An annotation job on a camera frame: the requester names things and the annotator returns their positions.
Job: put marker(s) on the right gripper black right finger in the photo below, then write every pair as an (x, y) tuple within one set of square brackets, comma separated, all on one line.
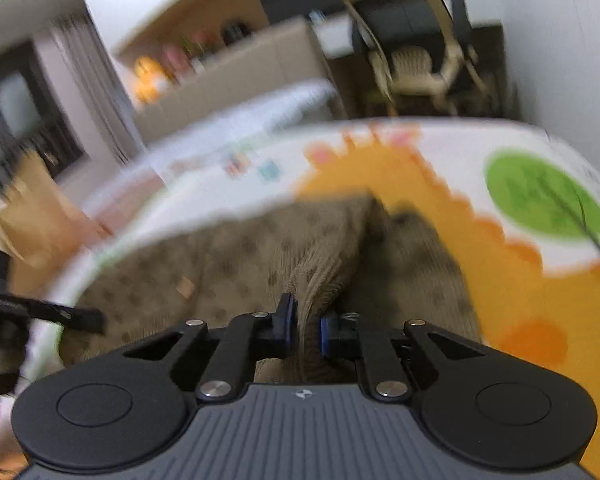
[(349, 338)]

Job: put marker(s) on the beige mesh office chair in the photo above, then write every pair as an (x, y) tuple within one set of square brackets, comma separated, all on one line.
[(420, 49)]

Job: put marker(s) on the brown dotted knit garment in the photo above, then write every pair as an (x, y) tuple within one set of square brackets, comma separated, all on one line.
[(340, 255)]

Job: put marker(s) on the brown paper bag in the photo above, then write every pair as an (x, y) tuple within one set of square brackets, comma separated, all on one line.
[(40, 228)]

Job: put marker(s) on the yellow duck plush toy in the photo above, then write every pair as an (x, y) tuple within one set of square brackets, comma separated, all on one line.
[(151, 80)]

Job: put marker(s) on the beige padded headboard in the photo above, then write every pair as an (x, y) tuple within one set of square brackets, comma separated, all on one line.
[(274, 58)]

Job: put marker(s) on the black round appliance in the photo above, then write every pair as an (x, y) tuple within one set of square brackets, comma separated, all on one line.
[(234, 31)]

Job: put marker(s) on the grey curtain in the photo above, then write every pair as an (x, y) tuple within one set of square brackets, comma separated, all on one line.
[(99, 85)]

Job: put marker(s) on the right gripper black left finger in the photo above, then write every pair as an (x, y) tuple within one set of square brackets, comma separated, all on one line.
[(246, 340)]

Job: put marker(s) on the dark framed window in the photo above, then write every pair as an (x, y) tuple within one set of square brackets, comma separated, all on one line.
[(30, 118)]

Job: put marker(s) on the potted plant with pink flowers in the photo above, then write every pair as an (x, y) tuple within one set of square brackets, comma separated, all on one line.
[(198, 45)]

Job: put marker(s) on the pink plush toy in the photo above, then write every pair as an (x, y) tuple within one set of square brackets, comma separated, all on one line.
[(176, 61)]

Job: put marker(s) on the cartoon animal print blanket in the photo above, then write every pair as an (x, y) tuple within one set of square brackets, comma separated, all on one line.
[(517, 208)]

